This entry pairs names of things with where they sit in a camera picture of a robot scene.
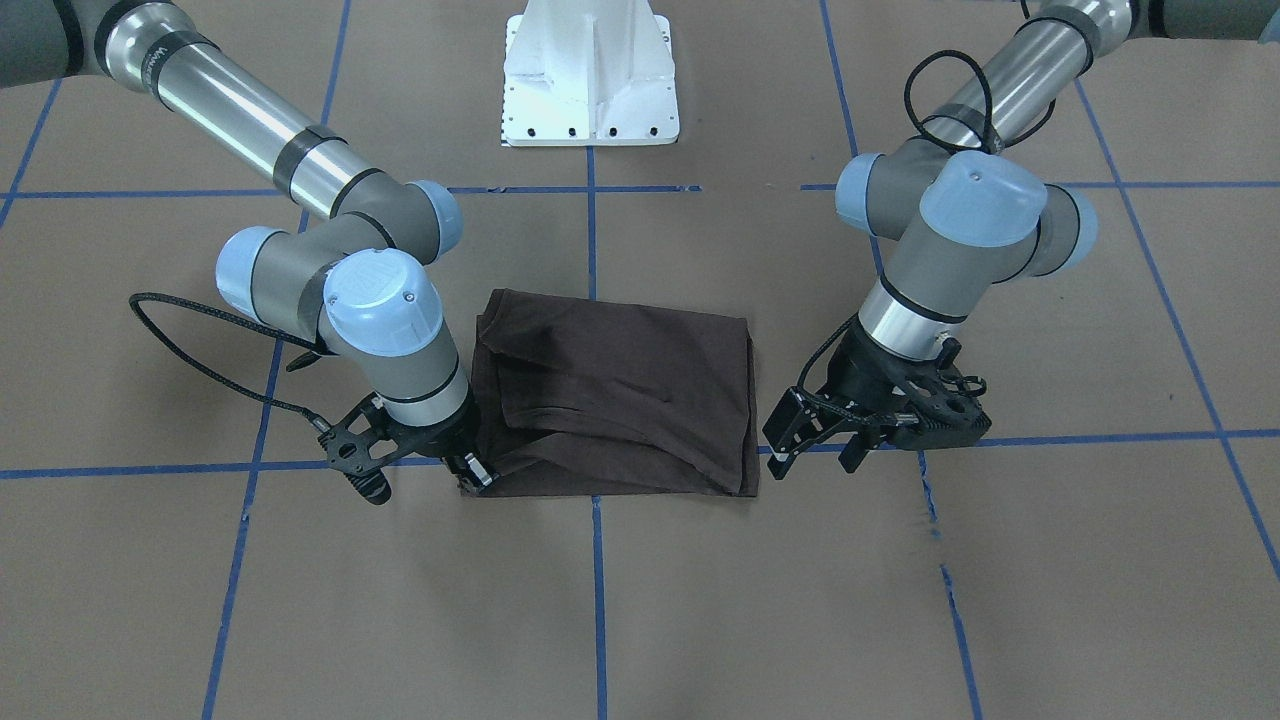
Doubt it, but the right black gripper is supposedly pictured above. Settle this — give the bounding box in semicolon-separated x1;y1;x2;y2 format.
317;395;497;505

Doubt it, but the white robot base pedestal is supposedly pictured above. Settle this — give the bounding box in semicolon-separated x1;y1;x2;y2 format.
500;1;681;147

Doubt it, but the brown t-shirt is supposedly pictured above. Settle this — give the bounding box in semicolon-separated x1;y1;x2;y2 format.
472;290;760;498

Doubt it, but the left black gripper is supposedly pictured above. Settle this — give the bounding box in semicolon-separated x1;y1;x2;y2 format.
763;331;992;479

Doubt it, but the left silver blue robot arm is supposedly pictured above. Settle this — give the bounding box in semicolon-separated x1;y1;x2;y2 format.
763;1;1277;479

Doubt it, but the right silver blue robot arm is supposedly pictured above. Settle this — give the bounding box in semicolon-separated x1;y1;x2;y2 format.
3;1;497;505

